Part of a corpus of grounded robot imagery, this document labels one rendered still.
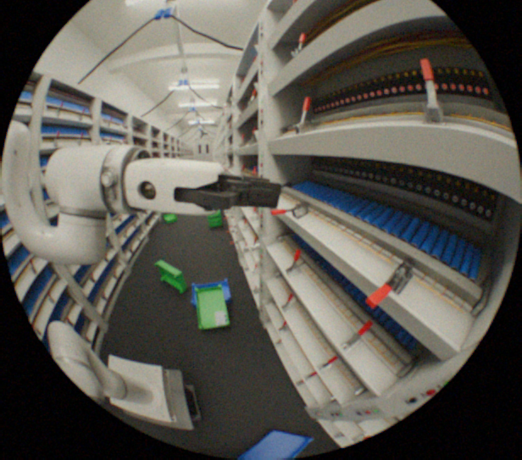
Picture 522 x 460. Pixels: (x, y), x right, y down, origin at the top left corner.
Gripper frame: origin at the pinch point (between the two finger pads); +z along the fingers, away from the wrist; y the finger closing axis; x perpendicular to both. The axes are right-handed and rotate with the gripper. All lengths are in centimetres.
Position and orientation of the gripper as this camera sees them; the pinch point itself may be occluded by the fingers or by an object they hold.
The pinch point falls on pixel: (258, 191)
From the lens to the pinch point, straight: 20.1
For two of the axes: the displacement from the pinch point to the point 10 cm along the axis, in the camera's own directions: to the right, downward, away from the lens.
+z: 9.4, 0.7, 3.4
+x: -1.6, 9.6, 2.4
